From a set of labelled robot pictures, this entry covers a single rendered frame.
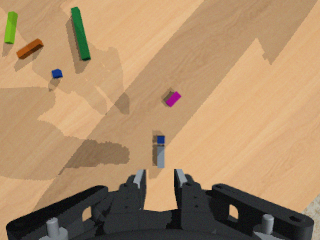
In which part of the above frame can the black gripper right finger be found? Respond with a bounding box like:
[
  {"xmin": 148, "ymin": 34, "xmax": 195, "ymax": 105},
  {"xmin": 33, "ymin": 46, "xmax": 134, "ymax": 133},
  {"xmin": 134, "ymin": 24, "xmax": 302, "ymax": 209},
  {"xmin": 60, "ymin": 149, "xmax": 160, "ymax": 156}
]
[{"xmin": 174, "ymin": 169, "xmax": 314, "ymax": 240}]

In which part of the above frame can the small blue cube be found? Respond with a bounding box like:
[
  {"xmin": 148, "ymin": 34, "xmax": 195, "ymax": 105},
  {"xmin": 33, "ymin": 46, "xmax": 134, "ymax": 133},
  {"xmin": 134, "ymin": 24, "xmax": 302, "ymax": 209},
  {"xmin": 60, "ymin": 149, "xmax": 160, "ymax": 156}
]
[
  {"xmin": 52, "ymin": 69, "xmax": 63, "ymax": 79},
  {"xmin": 157, "ymin": 136, "xmax": 165, "ymax": 144}
]

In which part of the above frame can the orange rod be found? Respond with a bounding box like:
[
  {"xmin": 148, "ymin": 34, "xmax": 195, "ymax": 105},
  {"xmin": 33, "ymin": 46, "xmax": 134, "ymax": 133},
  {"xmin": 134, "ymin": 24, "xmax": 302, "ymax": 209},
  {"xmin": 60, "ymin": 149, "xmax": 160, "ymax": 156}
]
[{"xmin": 16, "ymin": 38, "xmax": 44, "ymax": 60}]

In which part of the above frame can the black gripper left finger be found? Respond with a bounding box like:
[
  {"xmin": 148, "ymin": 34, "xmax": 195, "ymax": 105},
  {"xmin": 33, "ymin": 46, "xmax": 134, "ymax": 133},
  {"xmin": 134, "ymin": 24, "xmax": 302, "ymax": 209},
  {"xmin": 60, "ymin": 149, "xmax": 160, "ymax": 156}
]
[{"xmin": 6, "ymin": 169, "xmax": 147, "ymax": 240}]

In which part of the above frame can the grey rod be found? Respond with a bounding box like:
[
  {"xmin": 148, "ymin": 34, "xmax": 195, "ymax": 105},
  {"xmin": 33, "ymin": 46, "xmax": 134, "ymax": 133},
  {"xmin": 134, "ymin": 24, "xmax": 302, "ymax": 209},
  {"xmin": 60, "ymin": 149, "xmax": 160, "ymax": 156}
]
[{"xmin": 157, "ymin": 145, "xmax": 165, "ymax": 168}]

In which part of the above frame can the small magenta block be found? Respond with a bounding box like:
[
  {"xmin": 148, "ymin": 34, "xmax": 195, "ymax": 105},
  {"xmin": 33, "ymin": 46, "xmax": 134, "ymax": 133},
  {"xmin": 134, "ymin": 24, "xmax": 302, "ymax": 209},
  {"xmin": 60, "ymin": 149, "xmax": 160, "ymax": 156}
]
[{"xmin": 166, "ymin": 91, "xmax": 182, "ymax": 107}]

